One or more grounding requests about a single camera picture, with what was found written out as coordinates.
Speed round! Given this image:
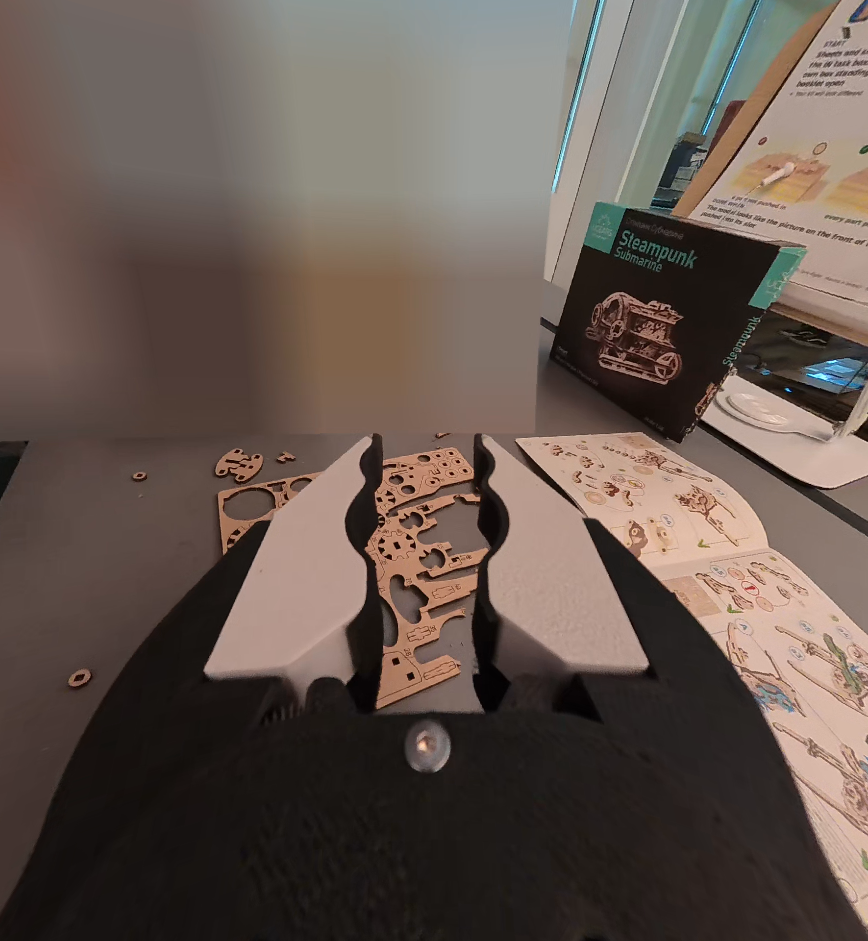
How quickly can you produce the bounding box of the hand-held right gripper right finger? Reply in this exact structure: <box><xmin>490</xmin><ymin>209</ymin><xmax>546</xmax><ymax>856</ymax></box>
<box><xmin>472</xmin><ymin>432</ymin><xmax>657</xmax><ymax>713</ymax></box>

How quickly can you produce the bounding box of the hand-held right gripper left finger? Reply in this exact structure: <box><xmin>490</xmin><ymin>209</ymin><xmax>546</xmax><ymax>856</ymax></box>
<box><xmin>204</xmin><ymin>434</ymin><xmax>385</xmax><ymax>713</ymax></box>

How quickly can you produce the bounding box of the laser-cut wooden parts sheet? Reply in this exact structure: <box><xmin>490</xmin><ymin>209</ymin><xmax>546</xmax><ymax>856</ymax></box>
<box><xmin>217</xmin><ymin>448</ymin><xmax>479</xmax><ymax>710</ymax></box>

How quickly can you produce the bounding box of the black model kit box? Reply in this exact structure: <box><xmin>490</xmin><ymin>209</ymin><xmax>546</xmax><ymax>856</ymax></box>
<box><xmin>551</xmin><ymin>200</ymin><xmax>808</xmax><ymax>444</ymax></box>

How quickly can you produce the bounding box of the illustrated instruction booklet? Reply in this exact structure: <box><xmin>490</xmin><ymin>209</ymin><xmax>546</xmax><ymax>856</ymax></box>
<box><xmin>515</xmin><ymin>432</ymin><xmax>868</xmax><ymax>929</ymax></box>

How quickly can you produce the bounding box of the white magnifying glass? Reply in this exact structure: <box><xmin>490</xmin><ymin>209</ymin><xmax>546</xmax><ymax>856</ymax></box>
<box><xmin>724</xmin><ymin>392</ymin><xmax>841</xmax><ymax>444</ymax></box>

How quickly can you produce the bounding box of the white document stand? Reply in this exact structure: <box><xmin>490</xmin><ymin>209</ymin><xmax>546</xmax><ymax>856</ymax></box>
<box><xmin>700</xmin><ymin>283</ymin><xmax>868</xmax><ymax>490</ymax></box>

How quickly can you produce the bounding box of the instruction sign board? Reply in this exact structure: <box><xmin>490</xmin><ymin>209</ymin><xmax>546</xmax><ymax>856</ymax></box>
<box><xmin>672</xmin><ymin>0</ymin><xmax>868</xmax><ymax>310</ymax></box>

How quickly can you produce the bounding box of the glass partition frame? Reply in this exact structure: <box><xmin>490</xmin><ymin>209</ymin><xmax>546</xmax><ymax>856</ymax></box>
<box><xmin>544</xmin><ymin>0</ymin><xmax>766</xmax><ymax>284</ymax></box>

